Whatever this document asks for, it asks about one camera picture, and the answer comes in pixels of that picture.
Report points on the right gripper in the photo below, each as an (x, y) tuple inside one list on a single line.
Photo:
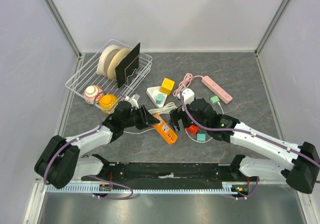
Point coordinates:
[(175, 115)]

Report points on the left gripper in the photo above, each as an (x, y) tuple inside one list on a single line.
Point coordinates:
[(144, 119)]

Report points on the orange power strip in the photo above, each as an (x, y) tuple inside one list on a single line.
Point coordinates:
[(165, 131)]

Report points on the red cube plug adapter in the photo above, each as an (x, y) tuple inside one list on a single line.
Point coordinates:
[(192, 130)]

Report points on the teal plug adapter front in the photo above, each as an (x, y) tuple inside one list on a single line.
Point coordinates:
[(159, 98)]

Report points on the teal plug adapter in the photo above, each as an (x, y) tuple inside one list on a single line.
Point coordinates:
[(201, 136), (159, 98)]

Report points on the yellow cube plug adapter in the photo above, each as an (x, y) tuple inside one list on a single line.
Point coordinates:
[(167, 86)]

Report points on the pink power strip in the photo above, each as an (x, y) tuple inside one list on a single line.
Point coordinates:
[(216, 89)]

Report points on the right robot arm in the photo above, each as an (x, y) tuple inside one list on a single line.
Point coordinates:
[(296, 164)]

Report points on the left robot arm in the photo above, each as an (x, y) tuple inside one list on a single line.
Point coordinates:
[(63, 158)]

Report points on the green plug adapter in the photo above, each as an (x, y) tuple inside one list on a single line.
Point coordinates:
[(214, 99)]

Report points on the black square board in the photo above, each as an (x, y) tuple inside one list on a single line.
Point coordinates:
[(128, 65)]

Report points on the white orange striped ball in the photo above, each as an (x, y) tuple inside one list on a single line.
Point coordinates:
[(90, 93)]

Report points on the beige round plate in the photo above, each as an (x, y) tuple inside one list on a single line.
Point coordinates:
[(120, 55)]

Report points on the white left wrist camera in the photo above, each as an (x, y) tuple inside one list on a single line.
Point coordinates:
[(133, 100)]

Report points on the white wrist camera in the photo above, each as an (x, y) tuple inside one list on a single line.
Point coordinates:
[(133, 100), (188, 95)]

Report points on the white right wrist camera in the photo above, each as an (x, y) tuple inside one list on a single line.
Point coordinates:
[(188, 95)]

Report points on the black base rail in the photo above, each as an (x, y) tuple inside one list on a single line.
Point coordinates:
[(171, 175)]

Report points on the white wire dish rack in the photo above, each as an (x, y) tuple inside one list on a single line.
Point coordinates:
[(87, 76)]

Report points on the slotted cable duct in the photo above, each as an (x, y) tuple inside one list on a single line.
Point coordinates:
[(96, 187)]

